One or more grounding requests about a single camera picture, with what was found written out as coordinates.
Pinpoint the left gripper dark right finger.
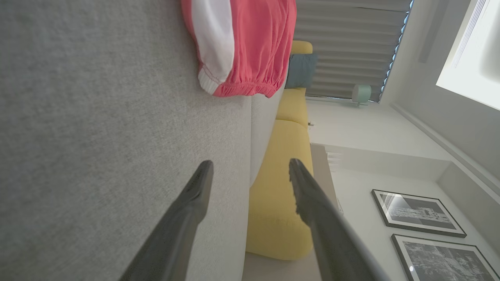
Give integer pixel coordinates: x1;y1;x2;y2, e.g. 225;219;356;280
289;158;391;281

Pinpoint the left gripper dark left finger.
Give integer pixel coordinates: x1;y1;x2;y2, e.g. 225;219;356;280
119;160;214;281

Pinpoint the red garment with number 23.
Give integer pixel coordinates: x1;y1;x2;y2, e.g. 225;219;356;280
180;0;297;98

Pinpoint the pale side table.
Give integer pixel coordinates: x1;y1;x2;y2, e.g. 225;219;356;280
311;142;344;215

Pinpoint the yellow cushion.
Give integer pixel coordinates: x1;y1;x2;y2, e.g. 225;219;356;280
245;40;315;261

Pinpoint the black framed picture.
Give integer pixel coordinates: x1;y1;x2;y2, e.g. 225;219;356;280
391;233;500;281
371;189;467;238

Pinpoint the mint green lamp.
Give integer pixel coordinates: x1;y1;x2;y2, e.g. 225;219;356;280
351;84;372;107

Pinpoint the teal throw pillow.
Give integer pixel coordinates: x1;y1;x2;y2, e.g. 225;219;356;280
285;53;319;89

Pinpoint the grey window blind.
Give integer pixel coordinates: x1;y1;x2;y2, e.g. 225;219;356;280
293;0;414;103

